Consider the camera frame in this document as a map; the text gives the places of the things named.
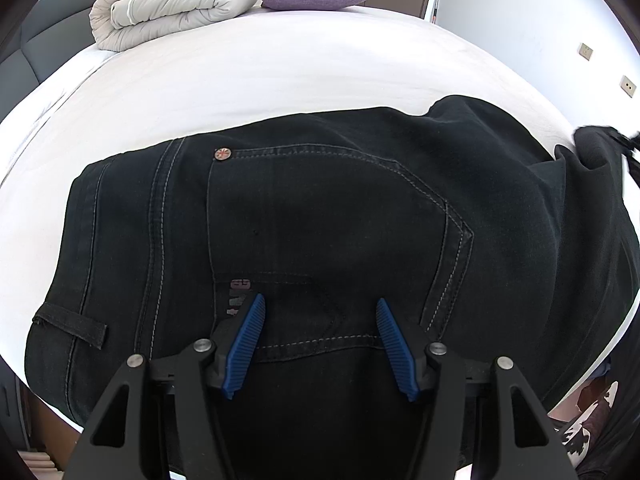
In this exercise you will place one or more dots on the black white patterned cloth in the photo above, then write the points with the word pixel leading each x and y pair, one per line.
pixel 585 425

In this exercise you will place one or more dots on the wall socket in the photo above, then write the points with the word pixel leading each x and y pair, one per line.
pixel 586 50
pixel 628 85

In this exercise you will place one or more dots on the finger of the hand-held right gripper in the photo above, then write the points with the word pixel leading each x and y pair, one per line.
pixel 625 140

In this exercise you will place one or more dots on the bed with white sheet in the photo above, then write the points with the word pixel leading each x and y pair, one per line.
pixel 250 75

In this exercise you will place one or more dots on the dark nightstand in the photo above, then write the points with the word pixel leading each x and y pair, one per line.
pixel 11 410

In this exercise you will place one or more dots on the grey padded headboard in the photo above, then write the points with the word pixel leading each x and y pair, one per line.
pixel 45 45

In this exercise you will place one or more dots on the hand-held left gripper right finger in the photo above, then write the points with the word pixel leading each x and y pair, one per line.
pixel 395 345

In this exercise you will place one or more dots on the black denim pants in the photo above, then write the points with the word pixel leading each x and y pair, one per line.
pixel 325 210

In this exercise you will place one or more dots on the beige folded duvet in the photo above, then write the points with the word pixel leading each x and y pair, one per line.
pixel 165 10

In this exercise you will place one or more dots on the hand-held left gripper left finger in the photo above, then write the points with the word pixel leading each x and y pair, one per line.
pixel 245 345

